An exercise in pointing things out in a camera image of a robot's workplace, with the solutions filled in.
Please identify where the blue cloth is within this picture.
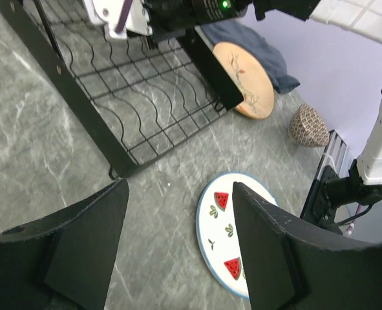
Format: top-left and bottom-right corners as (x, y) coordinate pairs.
(200, 20), (300, 94)

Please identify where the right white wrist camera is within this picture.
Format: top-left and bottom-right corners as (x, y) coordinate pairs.
(82, 0), (153, 40)

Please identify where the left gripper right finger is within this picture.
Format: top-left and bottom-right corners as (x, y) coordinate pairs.
(233, 182), (382, 309)

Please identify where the aluminium frame rail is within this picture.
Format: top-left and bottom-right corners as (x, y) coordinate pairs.
(314, 130), (355, 180)

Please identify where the black wire dish rack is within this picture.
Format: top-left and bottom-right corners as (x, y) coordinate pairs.
(0, 1), (226, 178)

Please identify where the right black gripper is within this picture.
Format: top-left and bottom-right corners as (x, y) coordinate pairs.
(144, 0), (251, 111)

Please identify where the white watermelon plate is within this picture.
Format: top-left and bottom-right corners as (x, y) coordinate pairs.
(196, 172), (277, 299)

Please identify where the red patterned small bowl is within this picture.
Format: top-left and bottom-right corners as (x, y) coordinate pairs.
(288, 104), (330, 148)

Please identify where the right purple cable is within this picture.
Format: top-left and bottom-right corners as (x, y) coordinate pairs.
(114, 0), (135, 33)

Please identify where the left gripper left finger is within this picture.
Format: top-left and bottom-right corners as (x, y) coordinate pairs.
(0, 179), (129, 309)

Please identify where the beige bird plate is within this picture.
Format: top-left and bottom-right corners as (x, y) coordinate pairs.
(213, 41), (275, 120)

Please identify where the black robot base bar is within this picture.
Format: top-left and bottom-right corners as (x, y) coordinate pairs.
(300, 160), (382, 234)

